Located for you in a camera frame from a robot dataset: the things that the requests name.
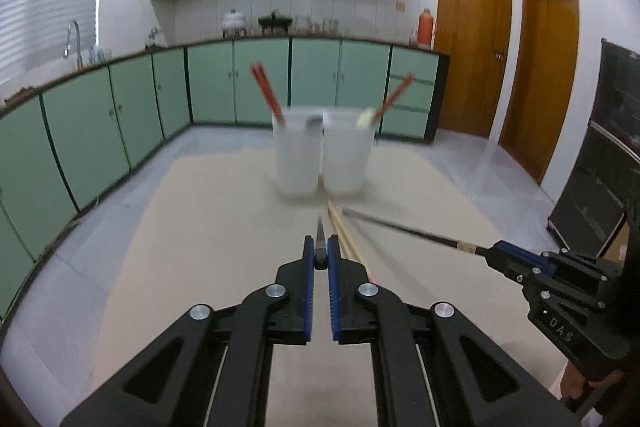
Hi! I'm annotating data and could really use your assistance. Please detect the white cooking pot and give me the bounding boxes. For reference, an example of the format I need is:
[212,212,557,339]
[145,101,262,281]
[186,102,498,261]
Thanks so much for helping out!
[221,9,247,39]

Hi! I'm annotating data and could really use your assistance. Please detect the white two-compartment utensil holder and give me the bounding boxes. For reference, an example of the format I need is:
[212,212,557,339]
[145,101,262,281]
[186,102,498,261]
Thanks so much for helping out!
[271,106,377,198]

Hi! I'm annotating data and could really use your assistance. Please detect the red-ended chopstick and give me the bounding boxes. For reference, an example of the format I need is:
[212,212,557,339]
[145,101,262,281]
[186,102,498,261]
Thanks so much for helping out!
[249,65,284,126]
[256,62,287,122]

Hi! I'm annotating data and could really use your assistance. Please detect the cardboard box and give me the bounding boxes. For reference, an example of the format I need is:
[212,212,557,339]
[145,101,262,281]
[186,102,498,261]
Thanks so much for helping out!
[596,216,632,261]

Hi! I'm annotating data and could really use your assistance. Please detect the orange thermos flask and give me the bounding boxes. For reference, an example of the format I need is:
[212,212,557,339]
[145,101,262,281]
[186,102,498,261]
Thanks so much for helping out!
[417,8,434,49]

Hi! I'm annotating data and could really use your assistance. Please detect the wooden door with handle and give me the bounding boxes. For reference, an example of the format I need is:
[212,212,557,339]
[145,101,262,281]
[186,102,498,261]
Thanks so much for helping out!
[434,0,514,138]

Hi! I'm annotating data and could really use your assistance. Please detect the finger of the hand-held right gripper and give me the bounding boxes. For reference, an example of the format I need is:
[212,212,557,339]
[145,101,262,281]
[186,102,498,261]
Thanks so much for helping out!
[492,240,557,266]
[483,250,547,284]

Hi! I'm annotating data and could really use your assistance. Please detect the black wok with lid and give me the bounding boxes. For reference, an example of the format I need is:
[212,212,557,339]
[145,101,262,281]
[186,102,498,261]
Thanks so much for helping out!
[257,11,294,36]

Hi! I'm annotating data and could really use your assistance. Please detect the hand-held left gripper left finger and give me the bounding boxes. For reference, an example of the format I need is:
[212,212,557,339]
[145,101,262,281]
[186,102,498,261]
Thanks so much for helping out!
[60,235,317,427]

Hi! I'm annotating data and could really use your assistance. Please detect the black furniture unit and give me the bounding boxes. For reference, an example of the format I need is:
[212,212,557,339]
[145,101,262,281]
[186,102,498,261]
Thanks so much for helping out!
[546,39,640,259]

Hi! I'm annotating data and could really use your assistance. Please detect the plain wooden door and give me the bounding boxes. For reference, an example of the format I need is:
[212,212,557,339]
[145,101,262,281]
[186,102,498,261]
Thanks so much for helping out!
[499,0,581,186]

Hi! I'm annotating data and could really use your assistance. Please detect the metal kitchen faucet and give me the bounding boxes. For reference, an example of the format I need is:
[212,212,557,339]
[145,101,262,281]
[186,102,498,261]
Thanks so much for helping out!
[62,20,84,68]

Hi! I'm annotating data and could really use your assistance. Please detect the light bamboo chopstick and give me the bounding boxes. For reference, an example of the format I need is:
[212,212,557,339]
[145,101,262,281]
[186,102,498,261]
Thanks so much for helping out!
[331,207,375,282]
[326,200,362,264]

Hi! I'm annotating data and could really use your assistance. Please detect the dark wooden chopstick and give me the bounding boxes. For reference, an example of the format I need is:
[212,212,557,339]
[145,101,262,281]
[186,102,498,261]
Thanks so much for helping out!
[342,207,489,256]
[315,213,326,269]

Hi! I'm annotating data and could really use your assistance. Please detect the person's right hand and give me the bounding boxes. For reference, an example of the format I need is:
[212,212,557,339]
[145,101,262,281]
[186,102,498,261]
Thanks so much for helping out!
[559,359,626,404]

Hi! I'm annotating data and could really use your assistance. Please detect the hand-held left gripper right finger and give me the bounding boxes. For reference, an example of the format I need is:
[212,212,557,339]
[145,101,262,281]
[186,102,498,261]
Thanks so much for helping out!
[325,236,584,427]

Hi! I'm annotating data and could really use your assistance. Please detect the brown-ended light chopstick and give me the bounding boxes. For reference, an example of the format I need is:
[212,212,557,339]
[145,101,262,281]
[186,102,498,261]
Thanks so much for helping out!
[355,74,415,128]

